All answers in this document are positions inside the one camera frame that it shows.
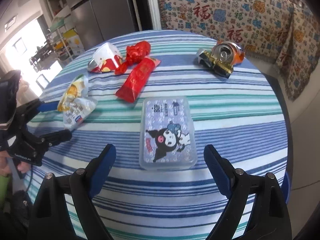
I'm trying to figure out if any grey double-door refrigerator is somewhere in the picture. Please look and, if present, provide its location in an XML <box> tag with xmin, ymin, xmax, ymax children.
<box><xmin>66</xmin><ymin>0</ymin><xmax>139</xmax><ymax>50</ymax></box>

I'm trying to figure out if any black gold foil wrapper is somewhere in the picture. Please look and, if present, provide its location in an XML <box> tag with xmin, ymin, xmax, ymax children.
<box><xmin>196</xmin><ymin>48</ymin><xmax>233</xmax><ymax>79</ymax></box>

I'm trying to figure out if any striped blue tablecloth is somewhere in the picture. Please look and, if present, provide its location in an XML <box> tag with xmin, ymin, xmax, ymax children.
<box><xmin>25</xmin><ymin>30</ymin><xmax>288</xmax><ymax>239</ymax></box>

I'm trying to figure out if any floral patterned side cloth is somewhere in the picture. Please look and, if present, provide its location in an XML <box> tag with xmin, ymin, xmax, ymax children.
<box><xmin>276</xmin><ymin>4</ymin><xmax>319</xmax><ymax>101</ymax></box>

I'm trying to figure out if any person's left hand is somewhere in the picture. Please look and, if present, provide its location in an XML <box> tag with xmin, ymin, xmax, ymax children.
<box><xmin>0</xmin><ymin>79</ymin><xmax>31</xmax><ymax>177</ymax></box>

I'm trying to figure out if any yellow cardboard box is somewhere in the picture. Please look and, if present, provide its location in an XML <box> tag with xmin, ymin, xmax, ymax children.
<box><xmin>63</xmin><ymin>28</ymin><xmax>85</xmax><ymax>56</ymax></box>

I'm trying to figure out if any blue mesh waste basket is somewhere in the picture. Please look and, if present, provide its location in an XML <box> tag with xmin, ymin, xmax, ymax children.
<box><xmin>281</xmin><ymin>172</ymin><xmax>291</xmax><ymax>204</ymax></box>

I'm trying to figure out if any floral patterned cabinet cloth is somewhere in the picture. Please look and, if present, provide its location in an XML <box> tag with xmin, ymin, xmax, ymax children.
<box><xmin>158</xmin><ymin>0</ymin><xmax>293</xmax><ymax>60</ymax></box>

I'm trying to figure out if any yellow white chip bag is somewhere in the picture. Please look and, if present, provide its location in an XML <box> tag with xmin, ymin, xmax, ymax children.
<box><xmin>57</xmin><ymin>74</ymin><xmax>98</xmax><ymax>131</ymax></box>

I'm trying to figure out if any red crumpled plastic bag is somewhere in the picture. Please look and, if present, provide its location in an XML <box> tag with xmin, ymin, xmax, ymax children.
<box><xmin>115</xmin><ymin>41</ymin><xmax>151</xmax><ymax>75</ymax></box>

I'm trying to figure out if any clear Kuromi card box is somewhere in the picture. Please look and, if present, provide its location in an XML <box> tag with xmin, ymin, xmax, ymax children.
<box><xmin>139</xmin><ymin>96</ymin><xmax>197</xmax><ymax>171</ymax></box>

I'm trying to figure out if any long red snack wrapper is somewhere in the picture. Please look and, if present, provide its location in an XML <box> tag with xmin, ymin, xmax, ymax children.
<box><xmin>116</xmin><ymin>56</ymin><xmax>161</xmax><ymax>103</ymax></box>

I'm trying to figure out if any white storage rack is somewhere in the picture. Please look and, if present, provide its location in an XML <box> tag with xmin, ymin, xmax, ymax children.
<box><xmin>47</xmin><ymin>17</ymin><xmax>74</xmax><ymax>64</ymax></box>

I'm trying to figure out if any crushed orange soda can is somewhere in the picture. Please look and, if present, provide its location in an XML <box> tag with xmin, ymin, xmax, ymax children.
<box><xmin>212</xmin><ymin>41</ymin><xmax>245</xmax><ymax>65</ymax></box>

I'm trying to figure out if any red white paper cup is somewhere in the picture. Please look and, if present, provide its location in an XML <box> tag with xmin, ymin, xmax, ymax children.
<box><xmin>87</xmin><ymin>42</ymin><xmax>123</xmax><ymax>73</ymax></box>

